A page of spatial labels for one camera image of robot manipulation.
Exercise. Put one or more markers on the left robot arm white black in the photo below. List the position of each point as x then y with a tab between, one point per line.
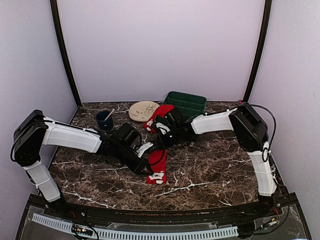
37	131

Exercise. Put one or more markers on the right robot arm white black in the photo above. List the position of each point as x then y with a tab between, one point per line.
249	128

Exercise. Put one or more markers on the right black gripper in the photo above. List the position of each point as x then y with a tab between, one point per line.
164	144

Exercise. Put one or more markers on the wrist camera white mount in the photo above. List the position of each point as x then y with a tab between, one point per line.
142	149
162	127

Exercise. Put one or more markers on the red sock plain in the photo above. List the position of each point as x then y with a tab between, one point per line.
157	161

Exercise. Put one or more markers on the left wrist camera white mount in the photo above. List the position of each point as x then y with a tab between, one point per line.
142	149

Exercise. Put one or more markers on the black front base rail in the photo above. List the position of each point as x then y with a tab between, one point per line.
98	216

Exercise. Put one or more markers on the black right frame post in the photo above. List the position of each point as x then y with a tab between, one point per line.
259	50

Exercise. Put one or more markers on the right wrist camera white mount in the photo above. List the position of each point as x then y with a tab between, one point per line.
162	127

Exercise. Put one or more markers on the red Santa sock in tray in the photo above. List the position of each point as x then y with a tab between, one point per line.
159	112

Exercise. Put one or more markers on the dark blue cup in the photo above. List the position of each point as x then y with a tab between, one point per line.
104	121

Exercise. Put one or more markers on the white slotted cable duct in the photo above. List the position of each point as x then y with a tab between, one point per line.
97	233

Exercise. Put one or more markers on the black left frame post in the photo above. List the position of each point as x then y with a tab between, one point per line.
63	51

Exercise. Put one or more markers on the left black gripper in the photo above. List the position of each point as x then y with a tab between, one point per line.
138	167

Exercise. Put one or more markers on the wooden spoon in cup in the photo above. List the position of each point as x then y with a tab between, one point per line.
109	115

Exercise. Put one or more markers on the black frame post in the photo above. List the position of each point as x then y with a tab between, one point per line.
63	51
259	50

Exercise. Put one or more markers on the beige bird pattern plate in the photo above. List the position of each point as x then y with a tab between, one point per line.
142	111

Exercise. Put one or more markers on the green divided plastic organizer tray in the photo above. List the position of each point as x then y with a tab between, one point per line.
190	105

